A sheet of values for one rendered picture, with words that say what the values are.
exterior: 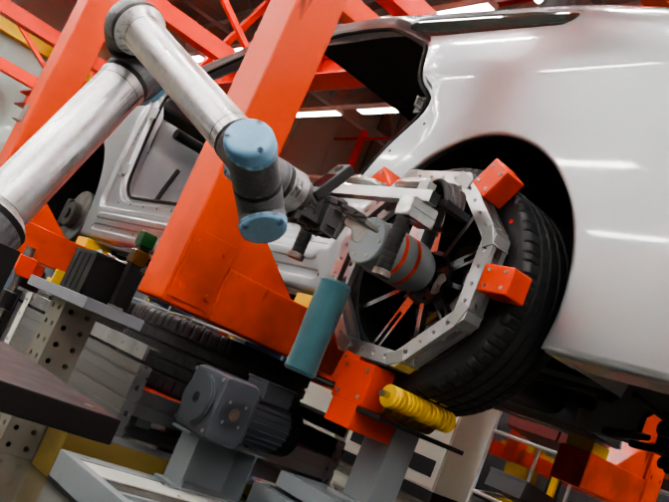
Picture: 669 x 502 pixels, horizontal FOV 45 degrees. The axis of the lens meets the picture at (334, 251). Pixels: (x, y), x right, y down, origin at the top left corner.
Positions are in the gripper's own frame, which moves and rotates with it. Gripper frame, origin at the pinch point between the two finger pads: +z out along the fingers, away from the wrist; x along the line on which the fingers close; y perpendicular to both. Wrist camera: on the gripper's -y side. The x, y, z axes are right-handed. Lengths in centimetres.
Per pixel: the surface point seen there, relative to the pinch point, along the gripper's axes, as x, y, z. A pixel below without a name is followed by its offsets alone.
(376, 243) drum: -12.7, -1.3, 16.0
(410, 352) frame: -2.4, 20.3, 30.5
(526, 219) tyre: 9.2, -20.9, 39.6
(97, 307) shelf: -54, 39, -26
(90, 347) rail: -105, 52, 1
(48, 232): -253, 16, 25
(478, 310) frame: 9.4, 5.4, 34.7
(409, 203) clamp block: 1.6, -9.7, 8.5
